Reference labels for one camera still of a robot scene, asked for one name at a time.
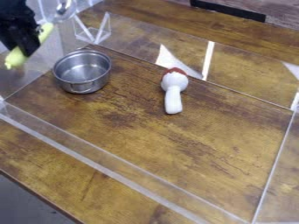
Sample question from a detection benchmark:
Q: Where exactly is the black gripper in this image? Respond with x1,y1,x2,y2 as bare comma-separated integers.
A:
0,0,42,57

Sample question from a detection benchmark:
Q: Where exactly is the green handled metal spoon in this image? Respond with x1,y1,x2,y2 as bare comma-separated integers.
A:
4,0,77,69

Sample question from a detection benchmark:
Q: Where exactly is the small steel pot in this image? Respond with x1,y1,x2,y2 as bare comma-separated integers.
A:
53,48,113,95

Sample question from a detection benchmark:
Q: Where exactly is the white red plush mushroom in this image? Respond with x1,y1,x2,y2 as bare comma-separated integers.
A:
162,67,189,115

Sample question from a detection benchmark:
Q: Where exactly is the black bar on table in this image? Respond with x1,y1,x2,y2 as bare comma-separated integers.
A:
190,0,267,23

